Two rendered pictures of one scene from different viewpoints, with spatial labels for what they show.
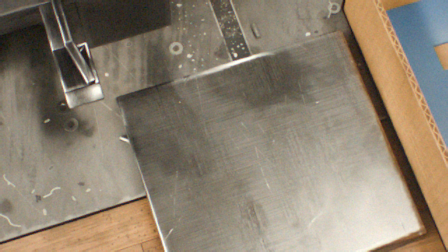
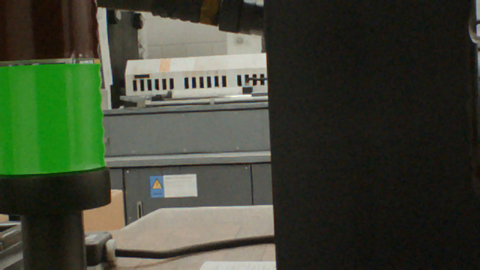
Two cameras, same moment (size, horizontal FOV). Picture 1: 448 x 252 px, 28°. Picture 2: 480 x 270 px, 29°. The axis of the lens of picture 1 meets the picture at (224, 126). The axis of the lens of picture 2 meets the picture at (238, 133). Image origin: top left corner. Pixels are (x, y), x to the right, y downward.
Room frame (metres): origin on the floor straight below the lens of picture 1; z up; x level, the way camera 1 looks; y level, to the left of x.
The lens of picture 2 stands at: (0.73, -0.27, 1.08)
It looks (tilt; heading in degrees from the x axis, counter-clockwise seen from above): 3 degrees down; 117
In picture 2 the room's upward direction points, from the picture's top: 3 degrees counter-clockwise
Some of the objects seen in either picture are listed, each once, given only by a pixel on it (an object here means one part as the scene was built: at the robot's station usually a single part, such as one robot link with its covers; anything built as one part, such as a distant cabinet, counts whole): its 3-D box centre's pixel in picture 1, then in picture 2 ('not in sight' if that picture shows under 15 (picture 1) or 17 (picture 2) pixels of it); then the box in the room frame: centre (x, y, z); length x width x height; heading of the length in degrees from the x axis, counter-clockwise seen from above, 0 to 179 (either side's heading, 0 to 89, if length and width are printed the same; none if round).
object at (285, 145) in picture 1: (267, 167); not in sight; (0.19, -0.03, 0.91); 0.17 x 0.16 x 0.02; 111
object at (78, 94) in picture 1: (71, 52); not in sight; (0.24, 0.10, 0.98); 0.07 x 0.02 x 0.01; 21
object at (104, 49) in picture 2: not in sight; (94, 55); (-2.27, 3.96, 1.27); 0.23 x 0.18 x 0.38; 108
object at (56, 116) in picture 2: not in sight; (45, 117); (0.54, -0.03, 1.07); 0.04 x 0.04 x 0.03
